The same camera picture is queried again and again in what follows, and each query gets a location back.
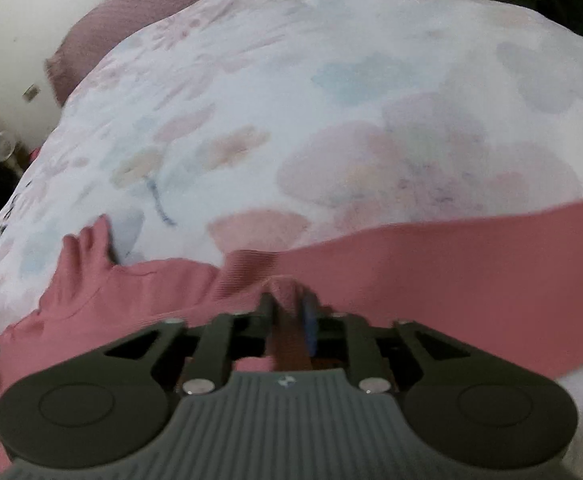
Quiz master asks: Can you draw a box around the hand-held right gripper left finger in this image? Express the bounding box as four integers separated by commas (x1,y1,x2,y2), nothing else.
102,292,278,396

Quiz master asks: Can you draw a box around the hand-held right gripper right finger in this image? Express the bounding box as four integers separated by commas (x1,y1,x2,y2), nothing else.
299,297,473,396

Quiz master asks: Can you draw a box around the pink ribbed garment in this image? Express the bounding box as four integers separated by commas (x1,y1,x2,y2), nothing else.
0,194,583,480

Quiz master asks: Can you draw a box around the floral white blanket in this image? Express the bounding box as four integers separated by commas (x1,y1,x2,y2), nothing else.
0,0,583,480

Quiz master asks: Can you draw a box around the clear glass object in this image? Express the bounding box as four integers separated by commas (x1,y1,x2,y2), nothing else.
0,131,19,162

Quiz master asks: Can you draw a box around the mauve textured pillow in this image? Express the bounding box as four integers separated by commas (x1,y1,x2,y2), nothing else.
45,0,233,107

